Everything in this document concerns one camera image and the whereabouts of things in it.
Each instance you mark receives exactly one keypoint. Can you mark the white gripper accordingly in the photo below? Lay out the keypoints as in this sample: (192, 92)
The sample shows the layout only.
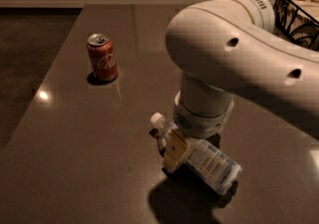
(201, 124)

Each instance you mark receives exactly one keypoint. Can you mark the clear plastic water bottle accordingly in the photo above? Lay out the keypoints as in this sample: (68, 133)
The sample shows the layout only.
(214, 167)

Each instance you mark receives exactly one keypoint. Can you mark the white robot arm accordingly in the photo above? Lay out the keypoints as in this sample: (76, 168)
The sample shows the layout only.
(227, 48)

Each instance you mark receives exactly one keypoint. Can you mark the red coca-cola can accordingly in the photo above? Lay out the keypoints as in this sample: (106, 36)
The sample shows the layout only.
(102, 57)

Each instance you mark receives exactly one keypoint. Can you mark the black wire basket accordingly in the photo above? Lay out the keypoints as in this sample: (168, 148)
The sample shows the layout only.
(298, 20)

